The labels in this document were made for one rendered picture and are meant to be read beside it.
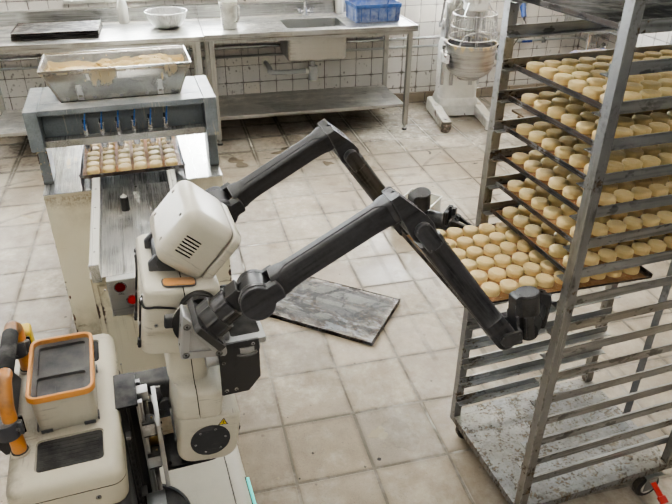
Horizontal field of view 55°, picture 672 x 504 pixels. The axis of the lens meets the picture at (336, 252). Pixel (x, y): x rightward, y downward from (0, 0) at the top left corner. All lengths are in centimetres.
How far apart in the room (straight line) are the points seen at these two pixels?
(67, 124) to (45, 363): 127
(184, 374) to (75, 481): 34
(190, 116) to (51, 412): 150
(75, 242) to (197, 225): 154
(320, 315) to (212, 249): 188
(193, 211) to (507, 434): 160
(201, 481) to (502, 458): 106
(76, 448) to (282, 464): 112
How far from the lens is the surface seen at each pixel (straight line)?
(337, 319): 328
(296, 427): 275
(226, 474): 225
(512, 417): 267
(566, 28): 204
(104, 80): 272
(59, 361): 178
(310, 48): 546
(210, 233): 145
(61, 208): 286
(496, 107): 198
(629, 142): 172
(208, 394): 171
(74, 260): 298
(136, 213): 257
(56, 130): 283
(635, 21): 156
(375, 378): 297
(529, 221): 204
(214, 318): 139
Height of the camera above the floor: 197
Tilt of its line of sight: 31 degrees down
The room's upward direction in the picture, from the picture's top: straight up
